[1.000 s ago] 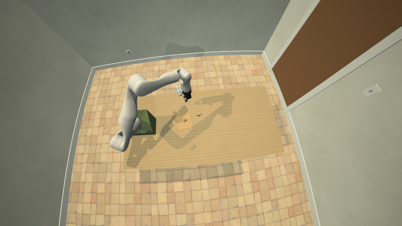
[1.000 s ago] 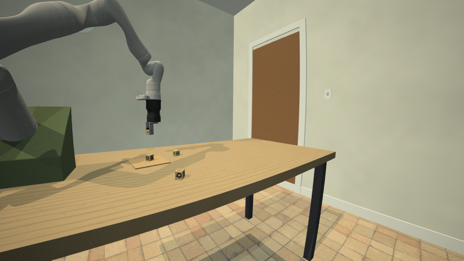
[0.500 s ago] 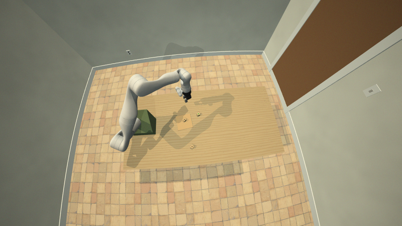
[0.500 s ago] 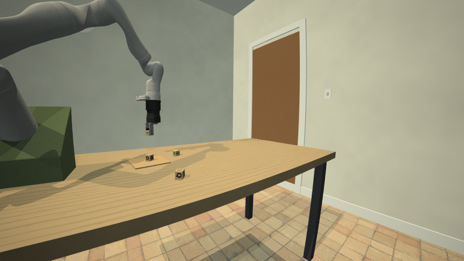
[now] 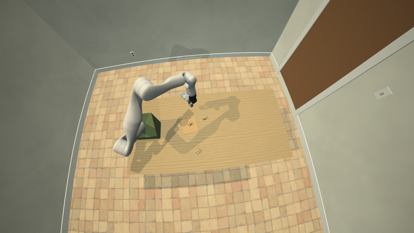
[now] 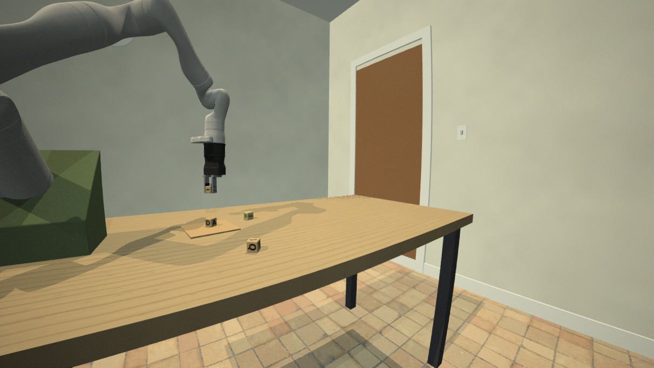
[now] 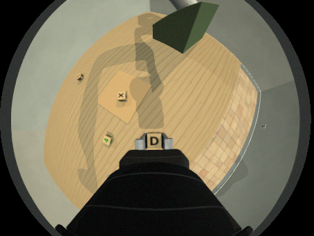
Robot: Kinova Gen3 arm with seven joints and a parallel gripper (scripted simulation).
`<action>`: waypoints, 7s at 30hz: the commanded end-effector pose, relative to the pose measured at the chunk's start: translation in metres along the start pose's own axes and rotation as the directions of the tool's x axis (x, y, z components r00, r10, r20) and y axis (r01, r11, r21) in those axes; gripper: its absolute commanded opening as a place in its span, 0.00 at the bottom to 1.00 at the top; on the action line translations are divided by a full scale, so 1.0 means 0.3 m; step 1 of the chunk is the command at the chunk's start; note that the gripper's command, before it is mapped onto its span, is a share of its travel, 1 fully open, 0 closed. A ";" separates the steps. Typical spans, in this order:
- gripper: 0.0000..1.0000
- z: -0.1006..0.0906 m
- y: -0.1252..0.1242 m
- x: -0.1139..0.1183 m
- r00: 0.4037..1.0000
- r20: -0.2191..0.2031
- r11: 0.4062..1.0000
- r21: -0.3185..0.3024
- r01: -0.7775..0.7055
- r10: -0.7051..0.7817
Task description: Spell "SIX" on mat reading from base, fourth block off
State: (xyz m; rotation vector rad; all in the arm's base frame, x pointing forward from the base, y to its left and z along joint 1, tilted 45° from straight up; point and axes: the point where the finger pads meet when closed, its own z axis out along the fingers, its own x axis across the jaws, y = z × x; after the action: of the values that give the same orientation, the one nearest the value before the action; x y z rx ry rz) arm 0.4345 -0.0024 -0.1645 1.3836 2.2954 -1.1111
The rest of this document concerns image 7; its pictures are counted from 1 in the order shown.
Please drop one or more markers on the tan flat mat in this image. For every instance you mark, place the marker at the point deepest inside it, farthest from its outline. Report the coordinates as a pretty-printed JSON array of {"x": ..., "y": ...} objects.
[{"x": 134, "y": 87}]

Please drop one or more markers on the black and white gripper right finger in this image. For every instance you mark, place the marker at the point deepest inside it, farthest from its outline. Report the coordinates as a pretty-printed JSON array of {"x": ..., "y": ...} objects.
[{"x": 168, "y": 142}]

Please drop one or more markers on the tan letter block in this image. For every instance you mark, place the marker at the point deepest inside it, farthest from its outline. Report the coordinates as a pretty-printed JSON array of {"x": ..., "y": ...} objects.
[
  {"x": 154, "y": 140},
  {"x": 122, "y": 96},
  {"x": 79, "y": 77},
  {"x": 108, "y": 139}
]

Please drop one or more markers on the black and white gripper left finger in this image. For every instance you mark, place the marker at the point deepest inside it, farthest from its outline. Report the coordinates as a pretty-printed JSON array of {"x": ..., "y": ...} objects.
[{"x": 141, "y": 144}]

